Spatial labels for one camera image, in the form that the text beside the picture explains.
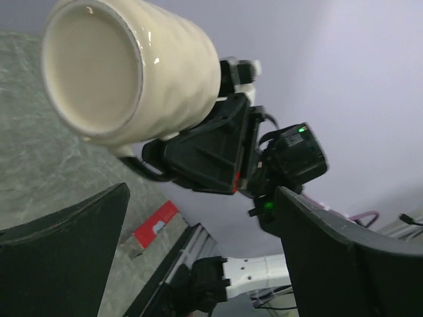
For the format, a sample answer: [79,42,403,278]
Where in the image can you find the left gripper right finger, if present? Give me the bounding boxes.
[274,188,422,316]

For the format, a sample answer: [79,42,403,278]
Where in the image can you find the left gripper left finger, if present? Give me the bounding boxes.
[1,183,129,316]

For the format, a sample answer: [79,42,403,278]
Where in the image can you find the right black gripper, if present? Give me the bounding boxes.
[142,93,279,198]

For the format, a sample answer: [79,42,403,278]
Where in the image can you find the cream mug black handle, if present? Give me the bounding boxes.
[40,1,221,182]

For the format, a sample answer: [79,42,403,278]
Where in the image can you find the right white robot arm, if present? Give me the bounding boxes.
[142,93,328,316]

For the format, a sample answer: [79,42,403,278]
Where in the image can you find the red box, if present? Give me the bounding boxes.
[122,201,179,259]

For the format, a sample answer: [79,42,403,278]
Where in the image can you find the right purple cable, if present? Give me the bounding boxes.
[307,194,379,229]

